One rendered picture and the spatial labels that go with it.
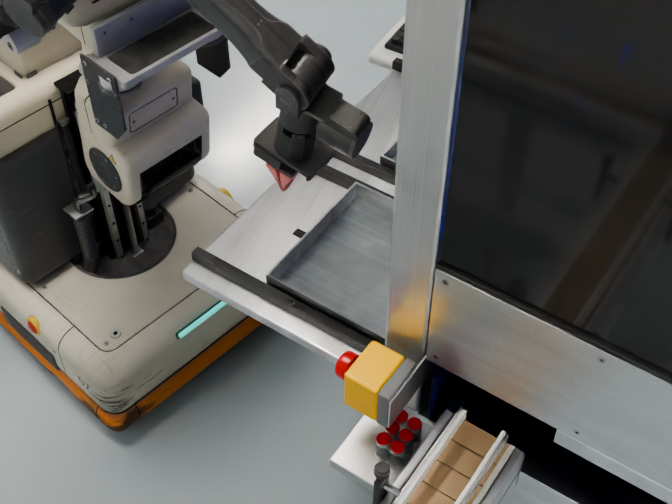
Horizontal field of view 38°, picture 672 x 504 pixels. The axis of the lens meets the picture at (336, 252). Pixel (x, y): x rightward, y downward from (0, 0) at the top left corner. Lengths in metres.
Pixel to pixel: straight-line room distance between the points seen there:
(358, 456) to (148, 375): 1.03
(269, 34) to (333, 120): 0.14
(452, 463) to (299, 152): 0.48
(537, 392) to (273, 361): 1.41
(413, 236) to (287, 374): 1.42
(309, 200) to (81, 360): 0.82
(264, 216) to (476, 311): 0.60
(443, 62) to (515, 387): 0.47
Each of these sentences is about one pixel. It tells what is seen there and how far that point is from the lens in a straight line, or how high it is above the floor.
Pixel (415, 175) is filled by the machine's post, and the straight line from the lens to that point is 1.10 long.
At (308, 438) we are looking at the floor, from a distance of 2.45.
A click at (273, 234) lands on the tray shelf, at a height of 0.88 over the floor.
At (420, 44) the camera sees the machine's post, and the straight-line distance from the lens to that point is 0.99.
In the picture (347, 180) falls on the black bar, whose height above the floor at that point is 0.90.
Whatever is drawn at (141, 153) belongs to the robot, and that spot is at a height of 0.79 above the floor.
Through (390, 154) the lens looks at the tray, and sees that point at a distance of 1.78.
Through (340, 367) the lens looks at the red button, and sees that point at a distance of 1.33.
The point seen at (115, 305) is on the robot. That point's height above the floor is 0.28.
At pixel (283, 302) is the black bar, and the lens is 1.54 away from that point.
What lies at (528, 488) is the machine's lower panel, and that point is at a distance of 1.44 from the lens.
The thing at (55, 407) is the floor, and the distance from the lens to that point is 2.59.
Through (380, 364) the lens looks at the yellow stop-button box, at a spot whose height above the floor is 1.03.
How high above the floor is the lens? 2.10
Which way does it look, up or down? 48 degrees down
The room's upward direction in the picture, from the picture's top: straight up
